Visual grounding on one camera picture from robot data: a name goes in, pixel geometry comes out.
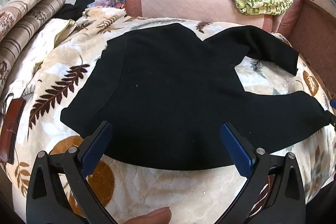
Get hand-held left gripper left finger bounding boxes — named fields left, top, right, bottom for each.
left=26, top=120, right=118, bottom=224

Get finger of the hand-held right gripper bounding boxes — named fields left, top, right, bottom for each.
left=327, top=98, right=336, bottom=132

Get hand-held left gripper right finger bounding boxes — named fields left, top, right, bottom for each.
left=220, top=122, right=307, bottom=224

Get black pants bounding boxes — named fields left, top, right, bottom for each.
left=60, top=23, right=332, bottom=171

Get person's left hand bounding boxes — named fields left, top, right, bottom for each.
left=122, top=207, right=172, bottom=224

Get leaf print blanket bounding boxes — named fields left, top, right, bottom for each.
left=0, top=7, right=336, bottom=224

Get brown leather case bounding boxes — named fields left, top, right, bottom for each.
left=0, top=94, right=27, bottom=164

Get white yellow cloth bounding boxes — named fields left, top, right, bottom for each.
left=16, top=18, right=78, bottom=77

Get black cloth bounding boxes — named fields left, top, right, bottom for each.
left=54, top=0, right=95, bottom=21

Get colourful packets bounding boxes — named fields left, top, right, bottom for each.
left=88, top=0, right=128, bottom=10

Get brown striped folded blanket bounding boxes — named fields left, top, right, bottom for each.
left=0, top=0, right=67, bottom=88

